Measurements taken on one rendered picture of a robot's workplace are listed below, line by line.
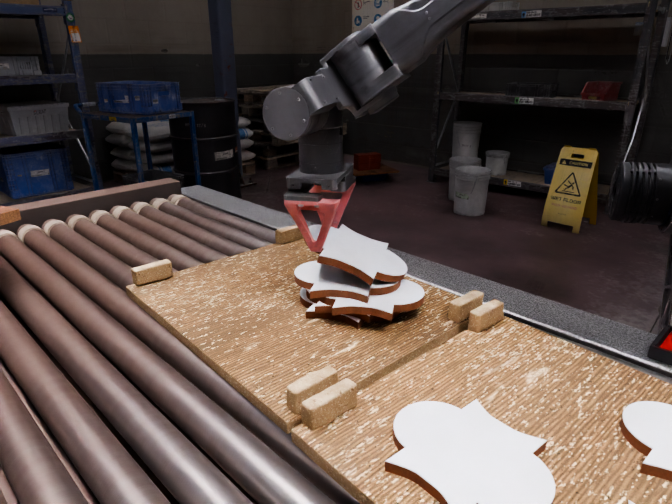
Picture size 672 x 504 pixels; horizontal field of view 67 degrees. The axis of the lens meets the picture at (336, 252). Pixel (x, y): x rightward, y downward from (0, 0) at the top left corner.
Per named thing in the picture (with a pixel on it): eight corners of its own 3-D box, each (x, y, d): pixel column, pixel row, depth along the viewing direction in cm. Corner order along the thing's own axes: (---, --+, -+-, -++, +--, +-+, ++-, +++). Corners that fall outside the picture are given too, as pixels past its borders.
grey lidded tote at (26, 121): (53, 127, 455) (48, 99, 446) (75, 130, 436) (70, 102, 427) (-7, 134, 417) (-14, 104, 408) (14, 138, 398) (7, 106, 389)
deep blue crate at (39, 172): (59, 182, 472) (51, 141, 459) (75, 189, 446) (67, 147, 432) (-2, 191, 439) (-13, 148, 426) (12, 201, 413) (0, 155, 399)
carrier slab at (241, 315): (304, 242, 99) (304, 234, 98) (487, 317, 71) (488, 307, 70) (126, 295, 77) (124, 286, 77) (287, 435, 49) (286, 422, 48)
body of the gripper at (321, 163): (354, 176, 70) (353, 121, 68) (336, 194, 61) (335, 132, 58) (309, 174, 72) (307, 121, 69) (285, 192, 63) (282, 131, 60)
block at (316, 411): (346, 397, 52) (347, 375, 51) (359, 406, 51) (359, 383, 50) (299, 424, 48) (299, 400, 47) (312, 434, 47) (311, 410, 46)
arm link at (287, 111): (403, 93, 60) (364, 31, 59) (376, 102, 50) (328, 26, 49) (328, 147, 66) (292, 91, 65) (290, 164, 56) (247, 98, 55)
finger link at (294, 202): (349, 240, 70) (348, 173, 66) (337, 259, 63) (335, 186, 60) (302, 237, 71) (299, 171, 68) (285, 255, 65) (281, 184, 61)
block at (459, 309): (472, 305, 71) (474, 287, 70) (483, 310, 70) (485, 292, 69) (446, 319, 67) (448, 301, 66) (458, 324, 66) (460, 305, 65)
